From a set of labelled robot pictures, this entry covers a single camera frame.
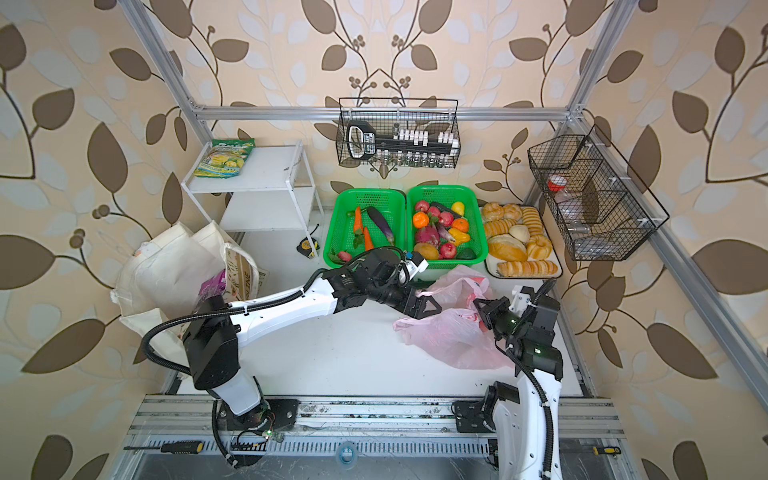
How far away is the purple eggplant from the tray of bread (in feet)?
1.14

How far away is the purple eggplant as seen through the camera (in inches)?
43.6

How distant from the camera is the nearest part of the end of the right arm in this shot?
0.54 metres
